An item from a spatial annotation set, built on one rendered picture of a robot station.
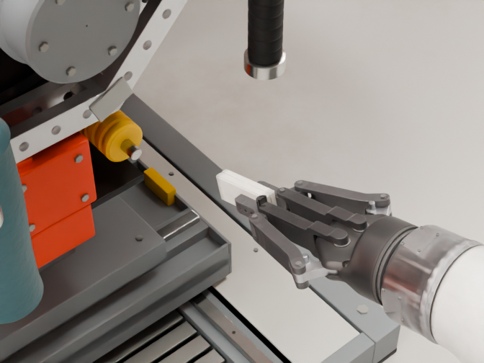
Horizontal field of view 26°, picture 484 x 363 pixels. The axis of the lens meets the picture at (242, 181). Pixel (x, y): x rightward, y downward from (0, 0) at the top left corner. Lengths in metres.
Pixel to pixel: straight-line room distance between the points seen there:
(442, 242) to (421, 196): 1.16
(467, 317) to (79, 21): 0.44
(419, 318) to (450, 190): 1.20
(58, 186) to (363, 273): 0.53
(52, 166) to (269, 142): 0.88
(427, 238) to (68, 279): 0.82
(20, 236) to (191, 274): 0.58
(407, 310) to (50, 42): 0.40
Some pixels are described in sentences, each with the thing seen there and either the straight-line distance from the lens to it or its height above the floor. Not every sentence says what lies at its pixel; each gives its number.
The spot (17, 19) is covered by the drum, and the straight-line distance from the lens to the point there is 0.98.
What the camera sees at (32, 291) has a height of 0.51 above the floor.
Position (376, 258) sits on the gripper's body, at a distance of 0.88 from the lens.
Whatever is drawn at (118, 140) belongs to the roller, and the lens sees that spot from 1.35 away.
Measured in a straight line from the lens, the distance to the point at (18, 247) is 1.15.
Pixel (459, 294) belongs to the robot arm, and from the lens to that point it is 0.83.
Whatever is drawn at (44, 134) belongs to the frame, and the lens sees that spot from 1.26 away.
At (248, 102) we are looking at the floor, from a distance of 2.19.
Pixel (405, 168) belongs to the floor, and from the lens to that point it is 2.08.
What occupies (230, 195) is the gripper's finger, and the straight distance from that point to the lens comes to 1.04.
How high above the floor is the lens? 1.45
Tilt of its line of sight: 46 degrees down
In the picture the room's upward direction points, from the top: straight up
